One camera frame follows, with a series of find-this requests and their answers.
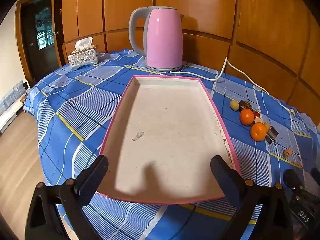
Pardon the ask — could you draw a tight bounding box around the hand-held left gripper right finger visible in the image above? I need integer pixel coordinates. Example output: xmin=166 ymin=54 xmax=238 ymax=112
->
xmin=210 ymin=155 xmax=294 ymax=240

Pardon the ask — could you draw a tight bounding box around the bench with blue cushions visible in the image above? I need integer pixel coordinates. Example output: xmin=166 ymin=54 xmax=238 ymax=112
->
xmin=0 ymin=79 xmax=32 ymax=133

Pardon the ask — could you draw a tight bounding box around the white power cable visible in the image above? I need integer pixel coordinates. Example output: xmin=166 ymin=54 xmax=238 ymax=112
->
xmin=170 ymin=56 xmax=293 ymax=110

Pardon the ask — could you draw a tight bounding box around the pink electric kettle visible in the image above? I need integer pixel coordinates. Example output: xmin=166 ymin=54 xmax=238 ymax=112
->
xmin=128 ymin=6 xmax=185 ymax=69

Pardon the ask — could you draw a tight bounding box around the grey kettle base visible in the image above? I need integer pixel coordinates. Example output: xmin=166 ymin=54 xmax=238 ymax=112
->
xmin=146 ymin=64 xmax=183 ymax=72

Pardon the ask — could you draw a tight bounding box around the wooden wardrobe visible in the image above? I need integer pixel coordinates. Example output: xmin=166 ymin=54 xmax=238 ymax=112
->
xmin=15 ymin=0 xmax=320 ymax=128

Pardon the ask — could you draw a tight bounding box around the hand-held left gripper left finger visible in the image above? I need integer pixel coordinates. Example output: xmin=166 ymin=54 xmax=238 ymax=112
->
xmin=25 ymin=154 xmax=109 ymax=240

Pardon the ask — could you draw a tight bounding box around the white tissue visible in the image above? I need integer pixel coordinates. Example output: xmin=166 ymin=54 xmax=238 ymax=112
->
xmin=74 ymin=37 xmax=93 ymax=50

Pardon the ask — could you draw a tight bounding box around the silver embossed tissue box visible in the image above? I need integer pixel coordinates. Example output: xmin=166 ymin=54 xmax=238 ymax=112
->
xmin=68 ymin=44 xmax=99 ymax=71

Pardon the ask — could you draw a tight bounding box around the orange mandarin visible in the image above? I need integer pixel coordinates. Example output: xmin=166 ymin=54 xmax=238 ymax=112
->
xmin=239 ymin=109 xmax=255 ymax=126
xmin=250 ymin=122 xmax=267 ymax=142

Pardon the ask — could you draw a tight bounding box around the dark wooden glass door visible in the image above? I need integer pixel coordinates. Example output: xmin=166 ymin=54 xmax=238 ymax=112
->
xmin=20 ymin=0 xmax=62 ymax=80

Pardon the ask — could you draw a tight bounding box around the blue checked tablecloth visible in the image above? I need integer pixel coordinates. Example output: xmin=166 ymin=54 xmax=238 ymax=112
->
xmin=24 ymin=48 xmax=320 ymax=240

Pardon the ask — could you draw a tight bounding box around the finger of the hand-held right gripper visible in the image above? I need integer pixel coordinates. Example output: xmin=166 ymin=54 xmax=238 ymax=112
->
xmin=310 ymin=167 xmax=320 ymax=183
xmin=283 ymin=169 xmax=304 ymax=193

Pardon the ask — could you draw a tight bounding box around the pink rimmed white tray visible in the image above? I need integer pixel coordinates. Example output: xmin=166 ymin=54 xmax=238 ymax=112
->
xmin=99 ymin=75 xmax=242 ymax=205

